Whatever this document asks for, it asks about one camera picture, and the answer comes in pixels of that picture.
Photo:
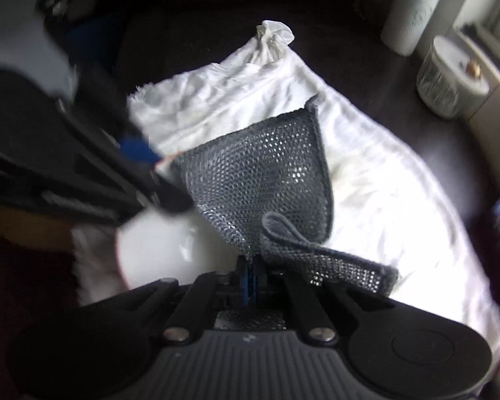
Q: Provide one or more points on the white paper towel roll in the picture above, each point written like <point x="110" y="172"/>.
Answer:
<point x="412" y="12"/>

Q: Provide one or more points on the white wrapped tub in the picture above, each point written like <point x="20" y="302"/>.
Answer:
<point x="441" y="85"/>

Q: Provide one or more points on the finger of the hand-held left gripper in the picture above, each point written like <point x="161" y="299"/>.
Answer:
<point x="173" y="200"/>
<point x="139" y="150"/>

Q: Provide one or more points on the white bowl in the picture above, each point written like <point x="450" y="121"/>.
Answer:
<point x="158" y="250"/>

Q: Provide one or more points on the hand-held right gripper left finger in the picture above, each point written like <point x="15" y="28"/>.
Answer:
<point x="244" y="277"/>

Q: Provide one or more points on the grey mesh dishcloth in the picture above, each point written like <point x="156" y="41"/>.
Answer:
<point x="254" y="166"/>

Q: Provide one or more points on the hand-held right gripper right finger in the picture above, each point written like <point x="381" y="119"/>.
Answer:
<point x="258" y="277"/>

